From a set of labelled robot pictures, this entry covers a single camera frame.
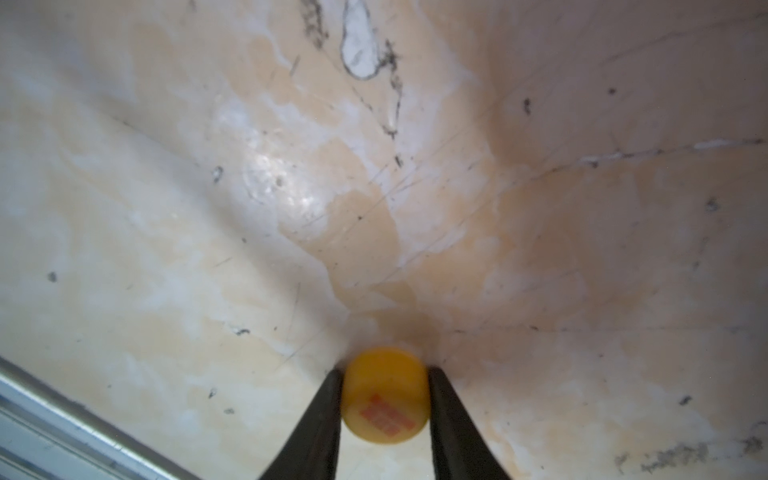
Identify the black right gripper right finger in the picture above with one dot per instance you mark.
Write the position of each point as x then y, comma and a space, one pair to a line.
458, 450

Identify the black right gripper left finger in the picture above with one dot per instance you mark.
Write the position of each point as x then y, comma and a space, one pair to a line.
312, 449

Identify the yellow bottle cap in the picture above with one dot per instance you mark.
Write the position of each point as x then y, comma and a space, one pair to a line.
385, 396

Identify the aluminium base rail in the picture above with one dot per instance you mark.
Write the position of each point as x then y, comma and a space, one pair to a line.
45, 435

